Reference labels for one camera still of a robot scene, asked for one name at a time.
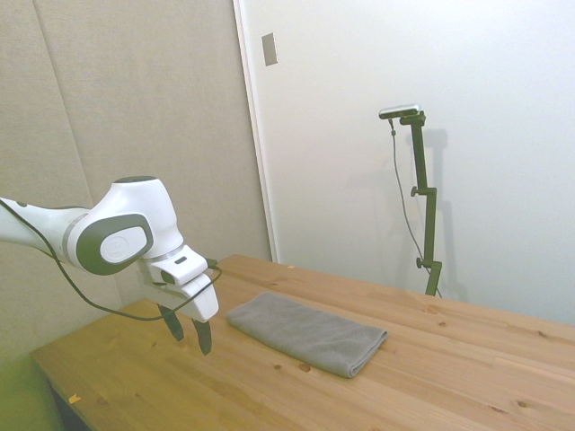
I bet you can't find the dark green camera stand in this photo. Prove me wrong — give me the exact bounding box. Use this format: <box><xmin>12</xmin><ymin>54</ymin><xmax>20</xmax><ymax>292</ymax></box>
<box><xmin>399</xmin><ymin>111</ymin><xmax>444</xmax><ymax>298</ymax></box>

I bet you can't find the grey terry towel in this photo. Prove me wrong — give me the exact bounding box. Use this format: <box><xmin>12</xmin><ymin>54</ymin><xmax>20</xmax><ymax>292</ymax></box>
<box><xmin>224</xmin><ymin>291</ymin><xmax>389</xmax><ymax>380</ymax></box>

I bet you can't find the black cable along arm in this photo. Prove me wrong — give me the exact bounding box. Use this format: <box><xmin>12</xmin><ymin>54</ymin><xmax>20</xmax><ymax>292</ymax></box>
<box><xmin>0</xmin><ymin>198</ymin><xmax>224</xmax><ymax>322</ymax></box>

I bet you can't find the grey wall switch plate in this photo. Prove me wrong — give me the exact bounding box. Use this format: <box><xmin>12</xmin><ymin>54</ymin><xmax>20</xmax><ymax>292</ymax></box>
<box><xmin>261</xmin><ymin>31</ymin><xmax>279</xmax><ymax>67</ymax></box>

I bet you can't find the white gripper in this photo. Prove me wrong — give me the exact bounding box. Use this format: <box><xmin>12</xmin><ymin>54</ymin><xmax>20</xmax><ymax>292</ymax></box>
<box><xmin>137</xmin><ymin>263</ymin><xmax>220</xmax><ymax>356</ymax></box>

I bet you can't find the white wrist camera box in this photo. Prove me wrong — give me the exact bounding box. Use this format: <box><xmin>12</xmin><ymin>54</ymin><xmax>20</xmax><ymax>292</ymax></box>
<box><xmin>149</xmin><ymin>246</ymin><xmax>211</xmax><ymax>287</ymax></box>

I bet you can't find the white door frame trim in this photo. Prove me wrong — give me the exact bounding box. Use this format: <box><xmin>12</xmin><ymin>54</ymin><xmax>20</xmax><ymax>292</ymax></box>
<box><xmin>232</xmin><ymin>0</ymin><xmax>280</xmax><ymax>264</ymax></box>

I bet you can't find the silver camera on stand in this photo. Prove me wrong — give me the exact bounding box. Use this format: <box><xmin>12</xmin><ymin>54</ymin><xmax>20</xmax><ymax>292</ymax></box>
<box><xmin>377</xmin><ymin>103</ymin><xmax>424</xmax><ymax>120</ymax></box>

